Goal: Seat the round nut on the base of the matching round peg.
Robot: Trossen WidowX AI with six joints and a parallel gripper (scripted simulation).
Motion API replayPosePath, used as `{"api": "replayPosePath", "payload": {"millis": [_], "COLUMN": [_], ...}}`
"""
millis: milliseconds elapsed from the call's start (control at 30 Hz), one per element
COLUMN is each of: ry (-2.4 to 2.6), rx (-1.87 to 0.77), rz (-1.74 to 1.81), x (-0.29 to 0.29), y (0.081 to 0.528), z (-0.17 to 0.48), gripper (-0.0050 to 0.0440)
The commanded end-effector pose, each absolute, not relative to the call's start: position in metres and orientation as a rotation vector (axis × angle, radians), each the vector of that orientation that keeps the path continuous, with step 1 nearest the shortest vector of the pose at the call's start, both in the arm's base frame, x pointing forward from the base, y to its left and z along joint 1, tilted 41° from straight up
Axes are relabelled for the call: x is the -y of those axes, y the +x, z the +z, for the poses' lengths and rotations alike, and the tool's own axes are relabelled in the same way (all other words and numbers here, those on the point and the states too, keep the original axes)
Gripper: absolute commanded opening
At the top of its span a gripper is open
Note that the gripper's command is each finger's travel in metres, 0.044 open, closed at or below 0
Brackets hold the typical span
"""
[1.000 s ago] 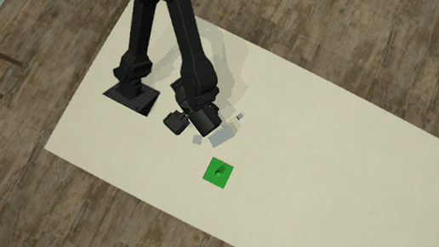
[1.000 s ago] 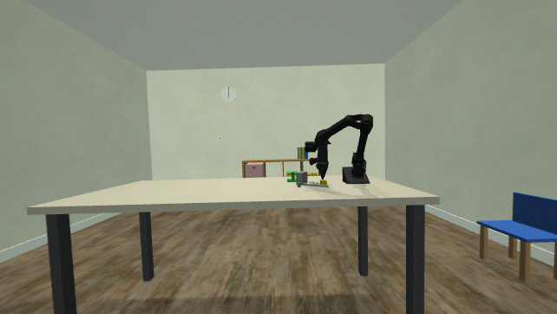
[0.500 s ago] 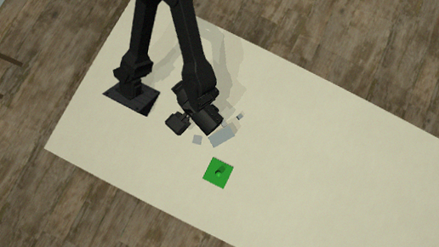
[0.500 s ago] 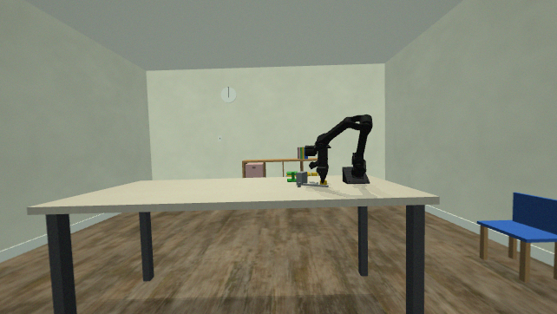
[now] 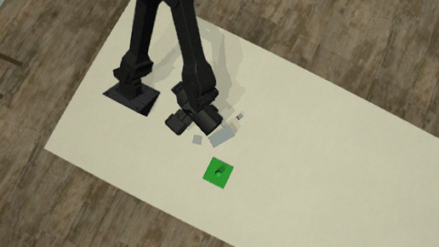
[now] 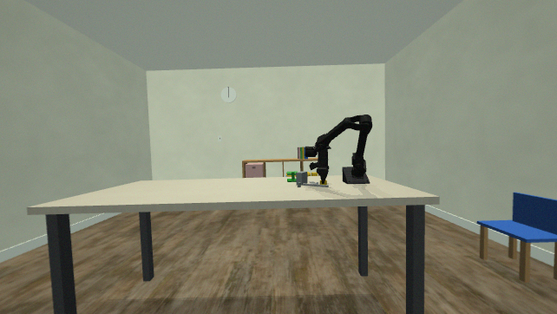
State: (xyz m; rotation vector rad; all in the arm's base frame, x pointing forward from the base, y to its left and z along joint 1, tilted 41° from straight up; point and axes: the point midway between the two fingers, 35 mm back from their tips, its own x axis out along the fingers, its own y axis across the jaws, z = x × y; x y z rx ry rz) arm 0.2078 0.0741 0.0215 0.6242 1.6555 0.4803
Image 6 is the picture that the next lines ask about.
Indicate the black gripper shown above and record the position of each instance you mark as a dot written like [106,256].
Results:
[323,161]

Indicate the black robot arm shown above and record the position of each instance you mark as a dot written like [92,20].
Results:
[323,141]

